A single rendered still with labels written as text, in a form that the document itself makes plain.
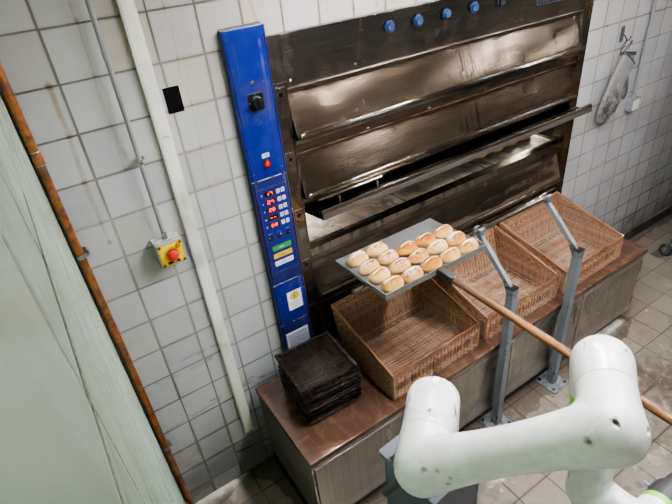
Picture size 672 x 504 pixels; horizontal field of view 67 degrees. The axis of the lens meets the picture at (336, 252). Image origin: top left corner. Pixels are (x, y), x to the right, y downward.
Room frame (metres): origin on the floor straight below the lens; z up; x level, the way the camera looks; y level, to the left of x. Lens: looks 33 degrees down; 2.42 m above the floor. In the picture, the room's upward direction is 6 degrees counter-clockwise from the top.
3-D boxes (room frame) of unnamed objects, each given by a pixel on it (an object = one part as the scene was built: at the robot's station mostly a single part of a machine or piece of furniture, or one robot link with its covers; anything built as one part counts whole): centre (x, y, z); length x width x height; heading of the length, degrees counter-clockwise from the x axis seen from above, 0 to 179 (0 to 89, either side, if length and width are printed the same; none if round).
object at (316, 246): (2.42, -0.65, 1.16); 1.80 x 0.06 x 0.04; 120
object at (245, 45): (2.68, 0.71, 1.07); 1.93 x 0.16 x 2.15; 30
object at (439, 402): (0.82, -0.19, 1.36); 0.16 x 0.13 x 0.19; 159
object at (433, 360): (1.88, -0.30, 0.72); 0.56 x 0.49 x 0.28; 121
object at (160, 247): (1.61, 0.61, 1.46); 0.10 x 0.07 x 0.10; 120
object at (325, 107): (2.40, -0.66, 1.80); 1.79 x 0.11 x 0.19; 120
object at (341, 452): (2.10, -0.71, 0.29); 2.42 x 0.56 x 0.58; 120
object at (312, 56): (2.42, -0.65, 1.99); 1.80 x 0.08 x 0.21; 120
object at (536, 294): (2.18, -0.82, 0.72); 0.56 x 0.49 x 0.28; 120
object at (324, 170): (2.40, -0.66, 1.54); 1.79 x 0.11 x 0.19; 120
